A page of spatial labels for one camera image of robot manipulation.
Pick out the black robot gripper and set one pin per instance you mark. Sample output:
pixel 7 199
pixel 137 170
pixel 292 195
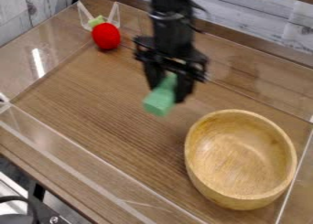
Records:
pixel 167 50

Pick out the green foam block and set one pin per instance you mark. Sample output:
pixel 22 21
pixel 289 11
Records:
pixel 161 99

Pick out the wooden brown bowl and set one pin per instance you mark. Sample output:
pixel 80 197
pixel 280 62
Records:
pixel 240 158

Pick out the red plush strawberry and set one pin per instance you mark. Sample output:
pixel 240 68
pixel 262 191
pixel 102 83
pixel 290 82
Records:
pixel 106 34

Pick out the black table leg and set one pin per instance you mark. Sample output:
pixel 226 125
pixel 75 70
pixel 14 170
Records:
pixel 36 191

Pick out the clear acrylic tray wall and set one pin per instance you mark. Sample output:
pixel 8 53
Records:
pixel 75 130

